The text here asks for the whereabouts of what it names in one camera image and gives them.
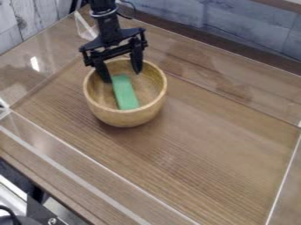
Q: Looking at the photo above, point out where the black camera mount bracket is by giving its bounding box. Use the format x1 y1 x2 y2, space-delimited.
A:
26 196 68 225

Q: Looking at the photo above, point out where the round wooden bowl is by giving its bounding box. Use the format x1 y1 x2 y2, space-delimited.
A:
83 58 169 127

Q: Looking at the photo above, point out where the clear acrylic corner bracket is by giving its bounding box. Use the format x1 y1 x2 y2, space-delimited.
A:
74 11 98 40

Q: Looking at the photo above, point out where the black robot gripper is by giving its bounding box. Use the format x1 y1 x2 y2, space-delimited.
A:
79 0 149 83

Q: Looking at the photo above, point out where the green rectangular block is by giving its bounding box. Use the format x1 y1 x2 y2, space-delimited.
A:
111 75 139 110

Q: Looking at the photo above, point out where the black cable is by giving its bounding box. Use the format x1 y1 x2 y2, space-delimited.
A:
0 205 22 225

